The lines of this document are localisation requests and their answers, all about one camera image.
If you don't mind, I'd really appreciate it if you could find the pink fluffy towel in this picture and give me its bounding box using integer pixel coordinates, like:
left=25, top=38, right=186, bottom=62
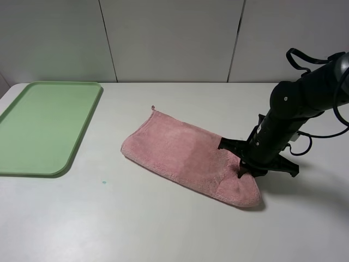
left=121, top=109, right=261, bottom=208

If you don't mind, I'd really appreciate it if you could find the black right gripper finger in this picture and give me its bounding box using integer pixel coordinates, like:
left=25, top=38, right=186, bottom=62
left=218, top=138, right=247, bottom=157
left=268, top=155, right=299, bottom=177

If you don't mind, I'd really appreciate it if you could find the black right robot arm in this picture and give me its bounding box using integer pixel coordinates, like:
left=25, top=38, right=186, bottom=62
left=218, top=48, right=348, bottom=178

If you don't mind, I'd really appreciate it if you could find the green plastic tray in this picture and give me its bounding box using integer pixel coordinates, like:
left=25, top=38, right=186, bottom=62
left=1, top=81, right=103, bottom=178

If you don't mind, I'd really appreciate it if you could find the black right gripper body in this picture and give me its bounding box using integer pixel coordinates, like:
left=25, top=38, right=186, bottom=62
left=238, top=141, right=281, bottom=176

